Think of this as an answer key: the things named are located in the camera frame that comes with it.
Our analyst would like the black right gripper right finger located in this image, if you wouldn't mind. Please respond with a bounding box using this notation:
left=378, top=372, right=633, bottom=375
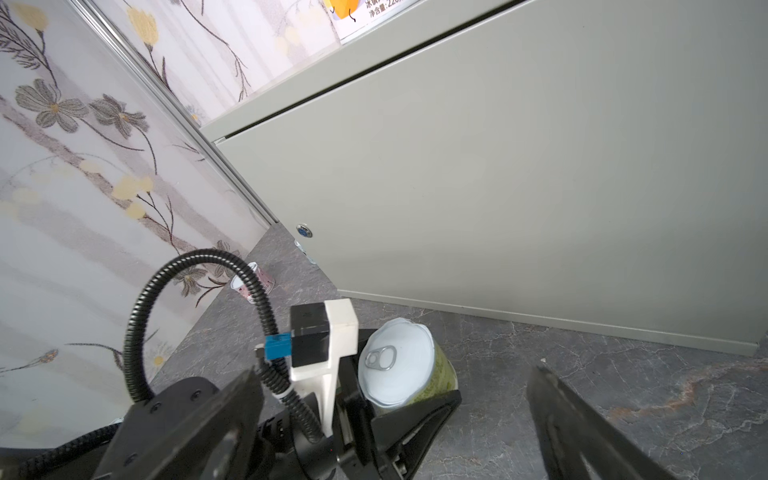
left=526, top=366, right=673, bottom=479

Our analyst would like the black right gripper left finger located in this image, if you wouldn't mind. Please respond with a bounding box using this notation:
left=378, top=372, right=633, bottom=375
left=93, top=370, right=265, bottom=479

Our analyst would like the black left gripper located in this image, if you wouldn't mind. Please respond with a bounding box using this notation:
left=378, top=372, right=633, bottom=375
left=257, top=359, right=462, bottom=480

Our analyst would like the green small can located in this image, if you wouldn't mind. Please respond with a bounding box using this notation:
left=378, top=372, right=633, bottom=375
left=358, top=318, right=458, bottom=410

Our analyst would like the yellow small can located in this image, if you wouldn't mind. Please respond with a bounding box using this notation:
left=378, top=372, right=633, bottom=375
left=323, top=0, right=419, bottom=42

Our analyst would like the grey metal cabinet box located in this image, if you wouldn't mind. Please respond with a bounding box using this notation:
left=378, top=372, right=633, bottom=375
left=204, top=1, right=767, bottom=355

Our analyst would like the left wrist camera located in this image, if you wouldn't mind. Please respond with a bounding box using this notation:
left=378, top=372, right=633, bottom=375
left=265, top=299, right=359, bottom=437

